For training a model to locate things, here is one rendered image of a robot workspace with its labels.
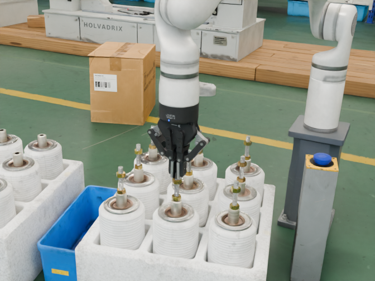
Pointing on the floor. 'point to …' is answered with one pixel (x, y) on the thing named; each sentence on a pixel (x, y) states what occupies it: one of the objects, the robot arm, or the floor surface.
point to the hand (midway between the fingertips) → (177, 168)
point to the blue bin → (70, 233)
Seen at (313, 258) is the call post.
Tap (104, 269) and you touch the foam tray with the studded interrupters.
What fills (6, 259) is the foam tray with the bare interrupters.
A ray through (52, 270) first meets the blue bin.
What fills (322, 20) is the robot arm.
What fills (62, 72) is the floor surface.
